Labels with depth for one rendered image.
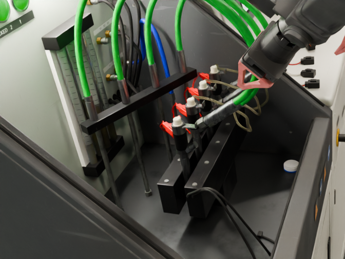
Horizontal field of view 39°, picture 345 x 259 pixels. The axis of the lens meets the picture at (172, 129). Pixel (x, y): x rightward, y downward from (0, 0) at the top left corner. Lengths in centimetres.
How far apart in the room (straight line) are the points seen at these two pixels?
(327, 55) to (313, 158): 47
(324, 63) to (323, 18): 85
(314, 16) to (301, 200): 48
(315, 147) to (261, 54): 40
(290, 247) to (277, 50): 35
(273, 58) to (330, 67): 65
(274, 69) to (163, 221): 52
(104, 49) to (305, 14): 72
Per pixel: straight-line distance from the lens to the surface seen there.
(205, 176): 104
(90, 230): 74
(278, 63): 82
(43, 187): 73
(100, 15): 126
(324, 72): 142
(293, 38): 70
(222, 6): 85
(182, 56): 120
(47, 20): 109
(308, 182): 105
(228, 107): 92
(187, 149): 102
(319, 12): 61
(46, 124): 109
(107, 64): 128
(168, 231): 116
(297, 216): 98
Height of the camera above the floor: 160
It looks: 30 degrees down
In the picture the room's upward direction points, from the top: 11 degrees counter-clockwise
